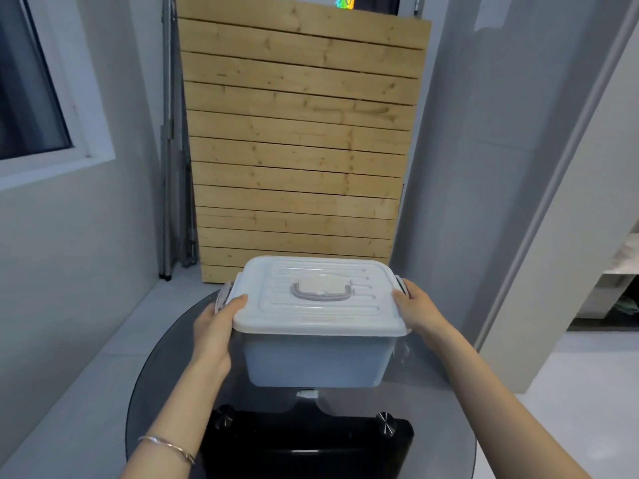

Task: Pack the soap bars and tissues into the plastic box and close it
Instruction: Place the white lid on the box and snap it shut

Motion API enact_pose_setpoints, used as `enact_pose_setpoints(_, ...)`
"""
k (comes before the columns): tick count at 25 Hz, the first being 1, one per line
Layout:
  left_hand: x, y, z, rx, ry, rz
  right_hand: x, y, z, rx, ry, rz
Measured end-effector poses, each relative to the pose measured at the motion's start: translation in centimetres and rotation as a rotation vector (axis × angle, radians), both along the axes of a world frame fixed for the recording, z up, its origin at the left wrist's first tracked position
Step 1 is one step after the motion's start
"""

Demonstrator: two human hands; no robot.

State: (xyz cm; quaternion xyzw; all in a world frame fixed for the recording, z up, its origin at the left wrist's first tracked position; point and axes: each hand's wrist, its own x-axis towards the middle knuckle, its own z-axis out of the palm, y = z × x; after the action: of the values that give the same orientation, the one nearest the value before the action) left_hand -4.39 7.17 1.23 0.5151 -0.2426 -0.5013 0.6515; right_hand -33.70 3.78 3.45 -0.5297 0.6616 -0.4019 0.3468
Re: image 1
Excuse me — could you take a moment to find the person's left hand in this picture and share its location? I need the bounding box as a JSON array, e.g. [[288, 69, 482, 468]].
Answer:
[[193, 293, 249, 377]]

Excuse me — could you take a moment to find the person's left forearm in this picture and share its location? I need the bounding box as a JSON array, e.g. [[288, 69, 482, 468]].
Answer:
[[119, 361, 234, 479]]

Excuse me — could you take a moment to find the wooden slatted panel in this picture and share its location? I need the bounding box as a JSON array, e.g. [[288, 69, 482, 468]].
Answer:
[[175, 0, 433, 285]]

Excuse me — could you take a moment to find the grey door frame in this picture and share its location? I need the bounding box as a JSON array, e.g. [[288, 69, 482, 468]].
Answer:
[[472, 0, 639, 352]]

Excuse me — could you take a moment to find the white box lid grey handle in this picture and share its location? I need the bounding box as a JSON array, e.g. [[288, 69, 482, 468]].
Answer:
[[233, 255, 408, 338]]

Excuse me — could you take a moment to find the silver bracelet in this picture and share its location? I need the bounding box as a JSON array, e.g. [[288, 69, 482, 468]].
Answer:
[[137, 435, 196, 467]]

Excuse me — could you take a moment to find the folded grey metal frame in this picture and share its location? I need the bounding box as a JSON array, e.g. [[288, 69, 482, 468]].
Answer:
[[159, 0, 199, 283]]

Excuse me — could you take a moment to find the light blue plastic storage box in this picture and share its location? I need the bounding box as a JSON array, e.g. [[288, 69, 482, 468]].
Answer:
[[215, 274, 410, 390]]

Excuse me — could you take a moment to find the white framed window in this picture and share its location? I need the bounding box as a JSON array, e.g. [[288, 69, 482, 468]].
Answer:
[[0, 0, 117, 193]]

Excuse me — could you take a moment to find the person's right forearm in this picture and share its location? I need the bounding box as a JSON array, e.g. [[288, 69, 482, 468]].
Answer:
[[413, 316, 572, 479]]

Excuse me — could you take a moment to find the white shelf unit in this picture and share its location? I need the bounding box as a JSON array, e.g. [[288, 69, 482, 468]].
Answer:
[[581, 233, 639, 321]]

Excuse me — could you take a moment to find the person's right hand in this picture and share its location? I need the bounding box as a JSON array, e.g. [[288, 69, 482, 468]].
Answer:
[[392, 278, 442, 339]]

